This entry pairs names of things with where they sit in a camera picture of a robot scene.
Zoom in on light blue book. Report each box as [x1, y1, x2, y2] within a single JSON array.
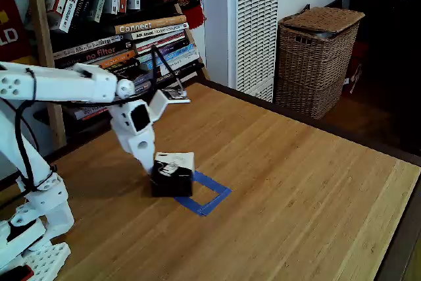
[[143, 43, 195, 70]]

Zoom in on tan Connect book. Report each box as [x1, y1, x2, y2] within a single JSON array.
[[114, 14, 187, 35]]

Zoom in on white book red stripes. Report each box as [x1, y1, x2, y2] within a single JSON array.
[[133, 30, 187, 54]]

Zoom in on brown wicker laundry basket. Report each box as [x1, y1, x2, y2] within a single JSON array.
[[274, 6, 366, 120]]

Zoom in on white louvred heater panel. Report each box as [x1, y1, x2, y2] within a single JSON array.
[[226, 0, 282, 103]]

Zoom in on blue tape square target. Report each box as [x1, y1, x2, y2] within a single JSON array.
[[173, 170, 233, 217]]

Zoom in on wooden ladder bookshelf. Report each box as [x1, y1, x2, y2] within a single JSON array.
[[24, 0, 211, 150]]

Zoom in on white thin-lettered book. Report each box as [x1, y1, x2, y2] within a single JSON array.
[[52, 35, 123, 61]]

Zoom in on red bag white print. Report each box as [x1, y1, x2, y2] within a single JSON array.
[[343, 42, 368, 95]]

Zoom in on black no filter book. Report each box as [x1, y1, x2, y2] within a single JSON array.
[[54, 40, 132, 67]]

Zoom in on white Modern Romance book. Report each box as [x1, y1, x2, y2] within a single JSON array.
[[126, 22, 190, 41]]

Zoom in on black and white servo box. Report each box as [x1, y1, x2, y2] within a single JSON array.
[[149, 151, 195, 198]]

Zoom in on red black table clamp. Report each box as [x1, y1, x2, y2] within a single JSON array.
[[0, 264, 36, 281]]

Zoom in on red and yellow banner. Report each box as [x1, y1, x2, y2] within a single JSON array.
[[0, 0, 37, 64]]

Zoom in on wrist camera board white mount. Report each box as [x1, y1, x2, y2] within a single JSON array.
[[147, 86, 191, 123]]

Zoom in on dark purple book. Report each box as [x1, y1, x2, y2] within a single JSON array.
[[136, 38, 191, 61]]

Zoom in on black camera cable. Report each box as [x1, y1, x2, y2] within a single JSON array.
[[12, 45, 185, 193]]

